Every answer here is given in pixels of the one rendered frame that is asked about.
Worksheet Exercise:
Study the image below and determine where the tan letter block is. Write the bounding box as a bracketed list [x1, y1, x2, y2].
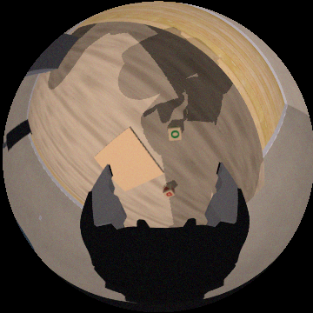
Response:
[163, 184, 175, 198]
[168, 125, 182, 141]

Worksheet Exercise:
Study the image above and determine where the tan square mat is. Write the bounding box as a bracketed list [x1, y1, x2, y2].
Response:
[94, 127, 163, 191]

